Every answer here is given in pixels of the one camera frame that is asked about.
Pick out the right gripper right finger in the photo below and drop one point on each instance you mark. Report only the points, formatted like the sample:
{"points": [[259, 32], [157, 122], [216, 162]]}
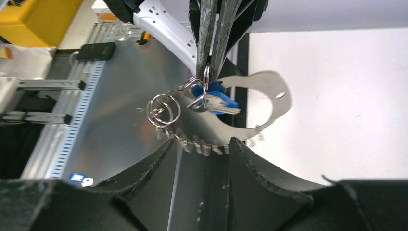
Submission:
{"points": [[266, 197]]}

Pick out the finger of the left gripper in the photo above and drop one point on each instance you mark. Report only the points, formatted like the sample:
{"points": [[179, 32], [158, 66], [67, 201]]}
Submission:
{"points": [[202, 15], [235, 18]]}

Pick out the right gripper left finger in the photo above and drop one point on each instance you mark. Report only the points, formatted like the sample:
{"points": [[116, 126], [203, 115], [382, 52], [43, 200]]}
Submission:
{"points": [[123, 187]]}

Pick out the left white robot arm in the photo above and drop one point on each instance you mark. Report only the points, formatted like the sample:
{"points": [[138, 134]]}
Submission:
{"points": [[153, 17]]}

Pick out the spare blue tagged key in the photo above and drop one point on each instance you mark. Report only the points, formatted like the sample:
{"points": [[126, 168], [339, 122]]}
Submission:
{"points": [[81, 179]]}

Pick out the yellow utility knife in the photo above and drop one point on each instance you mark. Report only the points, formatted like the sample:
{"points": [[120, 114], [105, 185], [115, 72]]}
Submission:
{"points": [[143, 39]]}

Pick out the clear glass jar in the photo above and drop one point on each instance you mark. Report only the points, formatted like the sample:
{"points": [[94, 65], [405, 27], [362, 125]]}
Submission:
{"points": [[121, 31]]}

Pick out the black phone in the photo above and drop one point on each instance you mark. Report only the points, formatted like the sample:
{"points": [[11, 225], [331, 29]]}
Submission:
{"points": [[96, 52]]}

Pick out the yellow box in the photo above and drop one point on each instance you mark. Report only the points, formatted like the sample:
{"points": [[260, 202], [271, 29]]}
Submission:
{"points": [[37, 23]]}

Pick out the white plastic bag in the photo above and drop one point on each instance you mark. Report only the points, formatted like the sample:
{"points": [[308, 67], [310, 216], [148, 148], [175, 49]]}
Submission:
{"points": [[25, 63]]}

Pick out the aluminium rail frame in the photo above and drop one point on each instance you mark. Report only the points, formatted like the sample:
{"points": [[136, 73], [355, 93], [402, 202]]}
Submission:
{"points": [[41, 128]]}

